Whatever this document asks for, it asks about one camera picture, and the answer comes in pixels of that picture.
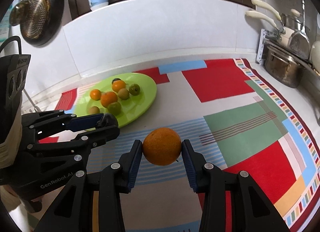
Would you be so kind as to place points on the green plate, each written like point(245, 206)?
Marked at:
point(132, 108)

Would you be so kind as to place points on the small orange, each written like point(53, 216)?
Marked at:
point(95, 94)

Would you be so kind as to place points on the cream pan handle lower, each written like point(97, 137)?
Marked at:
point(261, 16)

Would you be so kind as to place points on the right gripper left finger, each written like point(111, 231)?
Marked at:
point(72, 209)

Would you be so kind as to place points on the colourful patterned tablecloth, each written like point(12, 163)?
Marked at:
point(239, 119)

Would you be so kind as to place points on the orange front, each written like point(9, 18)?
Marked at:
point(107, 98)

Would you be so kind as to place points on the small brass saucepan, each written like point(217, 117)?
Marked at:
point(19, 12)

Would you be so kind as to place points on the black frying pan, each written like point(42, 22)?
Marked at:
point(41, 21)

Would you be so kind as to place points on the metal spatula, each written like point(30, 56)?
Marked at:
point(299, 42)

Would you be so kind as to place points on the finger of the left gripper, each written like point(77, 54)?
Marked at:
point(84, 141)
point(56, 121)

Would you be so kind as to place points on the cream pan handle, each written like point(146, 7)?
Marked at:
point(264, 5)
point(261, 16)

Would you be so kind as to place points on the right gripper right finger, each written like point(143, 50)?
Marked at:
point(232, 202)

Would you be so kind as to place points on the cream ceramic pot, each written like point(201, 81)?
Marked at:
point(315, 55)

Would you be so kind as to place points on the dark plum front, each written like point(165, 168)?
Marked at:
point(106, 119)

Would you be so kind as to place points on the tan fruit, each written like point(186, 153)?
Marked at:
point(123, 94)
point(93, 110)

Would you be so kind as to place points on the green tomato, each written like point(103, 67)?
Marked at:
point(114, 108)
point(134, 89)

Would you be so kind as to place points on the steel stock pot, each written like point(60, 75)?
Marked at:
point(283, 67)

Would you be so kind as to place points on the white dish rack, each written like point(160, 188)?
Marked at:
point(265, 35)

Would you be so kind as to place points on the cream pan handle upper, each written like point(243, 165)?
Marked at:
point(264, 5)

